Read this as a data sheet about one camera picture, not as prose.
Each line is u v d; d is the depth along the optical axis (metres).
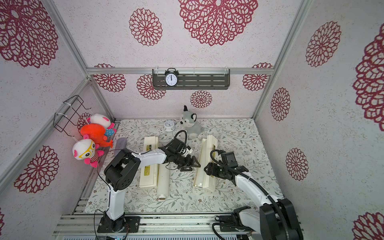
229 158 0.68
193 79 1.00
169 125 1.13
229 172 0.63
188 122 0.96
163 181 0.83
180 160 0.81
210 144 0.91
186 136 0.89
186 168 0.86
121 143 1.03
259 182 0.51
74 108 0.81
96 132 0.88
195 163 0.84
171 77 0.90
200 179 0.83
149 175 0.83
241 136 1.10
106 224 0.63
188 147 0.91
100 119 0.94
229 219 0.76
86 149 0.80
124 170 0.52
